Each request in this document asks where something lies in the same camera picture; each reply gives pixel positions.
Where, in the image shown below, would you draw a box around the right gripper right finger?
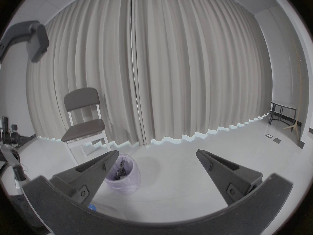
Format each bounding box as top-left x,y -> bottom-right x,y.
196,149 -> 264,205

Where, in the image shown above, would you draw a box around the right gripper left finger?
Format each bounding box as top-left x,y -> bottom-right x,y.
50,151 -> 119,205

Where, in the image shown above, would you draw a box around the black plastic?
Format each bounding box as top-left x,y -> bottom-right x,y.
115,159 -> 129,180

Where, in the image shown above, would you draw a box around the purple plastic bag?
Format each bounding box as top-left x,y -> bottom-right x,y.
105,155 -> 141,194

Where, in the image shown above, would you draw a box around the white trash bin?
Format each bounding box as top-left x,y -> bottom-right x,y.
106,156 -> 141,194

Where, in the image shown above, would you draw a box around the grey white chair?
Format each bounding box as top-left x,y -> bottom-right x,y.
61,87 -> 112,166

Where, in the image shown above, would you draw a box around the dark round side table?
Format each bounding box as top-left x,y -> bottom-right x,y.
268,101 -> 297,127

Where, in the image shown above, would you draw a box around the white curtain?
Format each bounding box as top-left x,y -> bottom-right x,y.
26,0 -> 146,147
132,0 -> 274,144

